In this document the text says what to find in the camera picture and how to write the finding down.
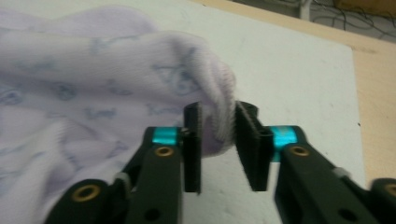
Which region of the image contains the lilac printed cloth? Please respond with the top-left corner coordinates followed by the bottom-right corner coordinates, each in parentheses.
top-left (0, 6), bottom-right (237, 224)

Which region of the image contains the white metal desk frame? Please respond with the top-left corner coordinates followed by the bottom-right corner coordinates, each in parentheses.
top-left (298, 0), bottom-right (313, 21)

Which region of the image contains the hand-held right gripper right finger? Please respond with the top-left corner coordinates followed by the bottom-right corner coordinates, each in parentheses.
top-left (234, 101), bottom-right (379, 224)

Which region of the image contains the loose black floor cable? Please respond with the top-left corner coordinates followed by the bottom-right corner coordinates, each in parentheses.
top-left (311, 4), bottom-right (396, 41)

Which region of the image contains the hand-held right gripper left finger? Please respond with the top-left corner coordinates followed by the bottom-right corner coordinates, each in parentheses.
top-left (124, 101), bottom-right (204, 224)

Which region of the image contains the white grid mat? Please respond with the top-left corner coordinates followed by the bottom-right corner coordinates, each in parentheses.
top-left (0, 0), bottom-right (368, 224)

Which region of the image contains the brown cardboard box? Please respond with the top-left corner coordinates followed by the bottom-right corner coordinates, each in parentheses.
top-left (334, 0), bottom-right (396, 18)

